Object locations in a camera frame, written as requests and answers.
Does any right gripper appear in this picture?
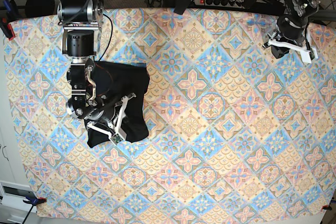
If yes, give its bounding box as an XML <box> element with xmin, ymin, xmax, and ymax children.
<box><xmin>85</xmin><ymin>93</ymin><xmax>136</xmax><ymax>144</ymax></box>

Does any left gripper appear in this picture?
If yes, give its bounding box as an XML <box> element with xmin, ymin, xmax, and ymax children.
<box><xmin>263</xmin><ymin>15</ymin><xmax>318</xmax><ymax>63</ymax></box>

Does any black T-shirt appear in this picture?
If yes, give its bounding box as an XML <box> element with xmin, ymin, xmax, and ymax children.
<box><xmin>85</xmin><ymin>61</ymin><xmax>150</xmax><ymax>148</ymax></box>

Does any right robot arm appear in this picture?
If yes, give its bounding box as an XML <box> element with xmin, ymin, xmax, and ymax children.
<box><xmin>57</xmin><ymin>0</ymin><xmax>149</xmax><ymax>147</ymax></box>

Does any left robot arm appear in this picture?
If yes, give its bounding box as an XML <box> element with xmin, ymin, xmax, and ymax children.
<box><xmin>263</xmin><ymin>0</ymin><xmax>319</xmax><ymax>63</ymax></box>

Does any white power strip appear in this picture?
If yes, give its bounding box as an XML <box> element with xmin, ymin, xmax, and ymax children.
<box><xmin>194</xmin><ymin>0</ymin><xmax>244</xmax><ymax>8</ymax></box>

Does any patterned tablecloth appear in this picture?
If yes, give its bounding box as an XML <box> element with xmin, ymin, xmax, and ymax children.
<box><xmin>4</xmin><ymin>8</ymin><xmax>335</xmax><ymax>223</ymax></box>

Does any blue clamp lower left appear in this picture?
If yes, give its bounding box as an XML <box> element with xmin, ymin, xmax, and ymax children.
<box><xmin>22</xmin><ymin>197</ymin><xmax>47</xmax><ymax>224</ymax></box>

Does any blue clamp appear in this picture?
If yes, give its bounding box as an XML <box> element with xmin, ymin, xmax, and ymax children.
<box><xmin>1</xmin><ymin>0</ymin><xmax>16</xmax><ymax>41</ymax></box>
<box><xmin>22</xmin><ymin>197</ymin><xmax>47</xmax><ymax>224</ymax></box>

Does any white cabinet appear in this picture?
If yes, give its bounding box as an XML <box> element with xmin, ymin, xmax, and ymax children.
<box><xmin>0</xmin><ymin>37</ymin><xmax>34</xmax><ymax>224</ymax></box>

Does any black round stool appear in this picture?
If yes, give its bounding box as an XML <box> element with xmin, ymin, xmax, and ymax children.
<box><xmin>25</xmin><ymin>0</ymin><xmax>56</xmax><ymax>18</ymax></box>

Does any blue clamp upper left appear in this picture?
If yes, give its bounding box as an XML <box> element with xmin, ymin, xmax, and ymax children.
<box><xmin>1</xmin><ymin>0</ymin><xmax>16</xmax><ymax>41</ymax></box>

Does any orange clamp lower right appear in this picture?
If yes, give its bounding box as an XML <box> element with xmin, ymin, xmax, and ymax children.
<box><xmin>322</xmin><ymin>206</ymin><xmax>332</xmax><ymax>210</ymax></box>

